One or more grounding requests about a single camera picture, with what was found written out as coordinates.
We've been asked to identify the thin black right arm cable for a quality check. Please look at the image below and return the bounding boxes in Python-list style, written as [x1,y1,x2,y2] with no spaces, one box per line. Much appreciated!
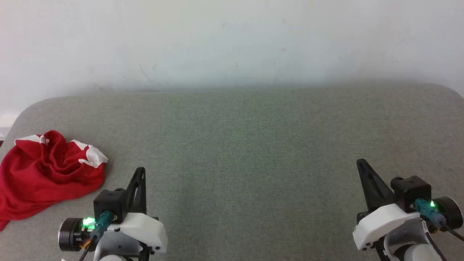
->
[443,224,464,242]

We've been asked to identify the teal left camera connector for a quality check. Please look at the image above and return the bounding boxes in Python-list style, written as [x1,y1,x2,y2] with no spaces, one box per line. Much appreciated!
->
[90,211,114,240]

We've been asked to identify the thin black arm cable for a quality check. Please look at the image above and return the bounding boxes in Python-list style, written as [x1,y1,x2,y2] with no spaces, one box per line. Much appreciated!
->
[443,224,464,242]
[78,237,95,261]

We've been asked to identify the teal right camera connector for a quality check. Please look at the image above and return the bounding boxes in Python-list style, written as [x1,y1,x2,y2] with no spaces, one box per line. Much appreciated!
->
[414,198,447,228]

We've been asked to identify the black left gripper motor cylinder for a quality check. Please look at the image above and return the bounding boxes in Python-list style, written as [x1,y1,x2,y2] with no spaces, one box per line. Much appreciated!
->
[58,217,87,252]

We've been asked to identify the teal camera connector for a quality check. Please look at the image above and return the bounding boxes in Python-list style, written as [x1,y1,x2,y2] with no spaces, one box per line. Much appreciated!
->
[414,198,447,228]
[90,211,114,240]

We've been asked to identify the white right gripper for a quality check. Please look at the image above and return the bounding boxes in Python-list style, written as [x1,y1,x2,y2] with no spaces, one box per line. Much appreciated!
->
[353,159,422,251]

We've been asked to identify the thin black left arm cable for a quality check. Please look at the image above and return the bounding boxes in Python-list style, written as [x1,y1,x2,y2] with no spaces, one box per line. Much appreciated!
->
[78,237,95,261]

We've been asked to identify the red garment with white stripe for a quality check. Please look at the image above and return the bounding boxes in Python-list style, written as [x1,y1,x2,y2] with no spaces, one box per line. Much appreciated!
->
[0,130,109,231]

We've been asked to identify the grey fabric sofa seat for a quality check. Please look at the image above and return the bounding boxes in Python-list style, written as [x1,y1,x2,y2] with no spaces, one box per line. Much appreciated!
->
[0,83,464,261]

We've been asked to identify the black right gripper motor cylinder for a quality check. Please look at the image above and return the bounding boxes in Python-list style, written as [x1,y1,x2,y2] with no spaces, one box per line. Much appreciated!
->
[433,196,464,230]

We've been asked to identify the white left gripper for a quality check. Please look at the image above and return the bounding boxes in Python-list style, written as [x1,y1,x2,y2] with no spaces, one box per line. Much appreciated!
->
[104,167,168,254]

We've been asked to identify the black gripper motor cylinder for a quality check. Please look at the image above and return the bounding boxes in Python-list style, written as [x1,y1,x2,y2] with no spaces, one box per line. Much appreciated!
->
[58,217,87,252]
[433,196,464,230]

